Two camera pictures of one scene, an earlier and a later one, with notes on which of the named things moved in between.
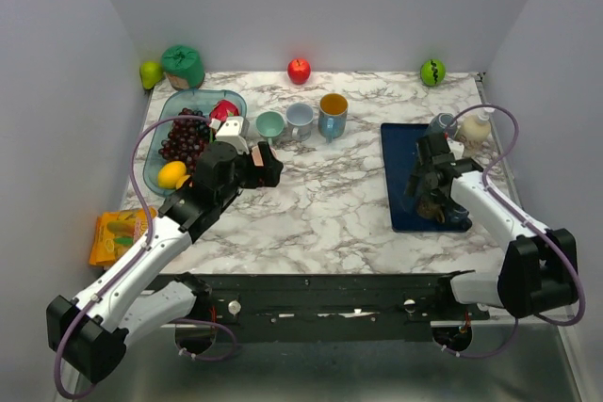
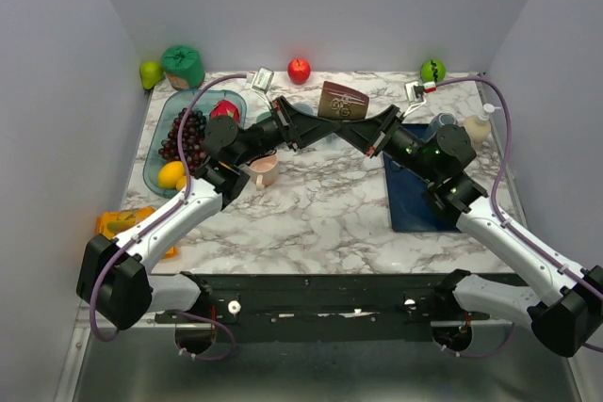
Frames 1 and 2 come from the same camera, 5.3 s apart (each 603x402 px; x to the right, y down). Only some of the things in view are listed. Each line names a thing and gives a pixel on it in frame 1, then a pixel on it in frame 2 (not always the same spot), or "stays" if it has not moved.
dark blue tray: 399,142 stays
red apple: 299,71 stays
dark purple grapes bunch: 187,139 stays
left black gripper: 267,175 -> 302,128
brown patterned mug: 429,210 -> 340,102
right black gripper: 423,191 -> 366,136
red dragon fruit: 223,109 stays
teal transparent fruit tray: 197,99 stays
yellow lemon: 169,173 stays
